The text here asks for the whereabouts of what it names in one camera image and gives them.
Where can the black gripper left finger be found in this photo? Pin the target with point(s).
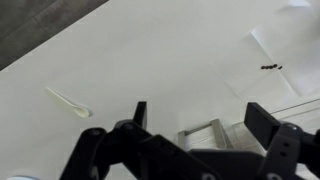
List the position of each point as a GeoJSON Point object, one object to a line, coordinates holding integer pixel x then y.
{"type": "Point", "coordinates": [133, 156]}

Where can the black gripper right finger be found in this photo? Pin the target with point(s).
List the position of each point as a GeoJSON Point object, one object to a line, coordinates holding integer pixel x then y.
{"type": "Point", "coordinates": [283, 150]}

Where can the white paper towel sheet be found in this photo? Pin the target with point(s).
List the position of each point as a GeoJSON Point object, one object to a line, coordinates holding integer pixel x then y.
{"type": "Point", "coordinates": [260, 81]}

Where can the white plastic spoon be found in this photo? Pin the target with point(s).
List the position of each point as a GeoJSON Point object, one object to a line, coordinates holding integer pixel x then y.
{"type": "Point", "coordinates": [71, 106]}

